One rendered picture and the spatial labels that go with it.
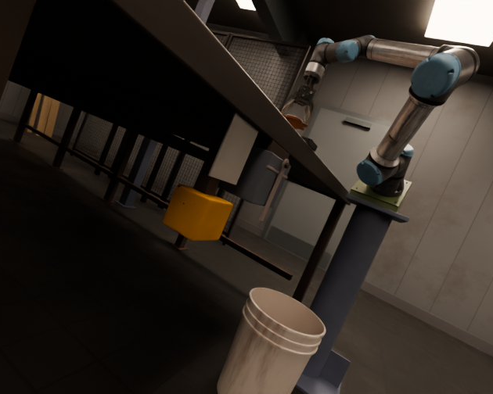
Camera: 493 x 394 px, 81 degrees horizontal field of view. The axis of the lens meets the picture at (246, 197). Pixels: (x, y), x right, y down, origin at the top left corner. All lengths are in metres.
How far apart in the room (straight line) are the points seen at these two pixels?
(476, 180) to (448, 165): 0.34
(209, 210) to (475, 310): 4.08
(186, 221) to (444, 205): 3.92
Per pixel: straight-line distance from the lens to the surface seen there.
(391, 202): 1.43
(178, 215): 0.53
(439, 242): 4.24
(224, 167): 0.54
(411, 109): 1.13
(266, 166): 0.62
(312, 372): 1.61
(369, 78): 4.64
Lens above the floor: 0.76
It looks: 4 degrees down
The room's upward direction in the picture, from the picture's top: 23 degrees clockwise
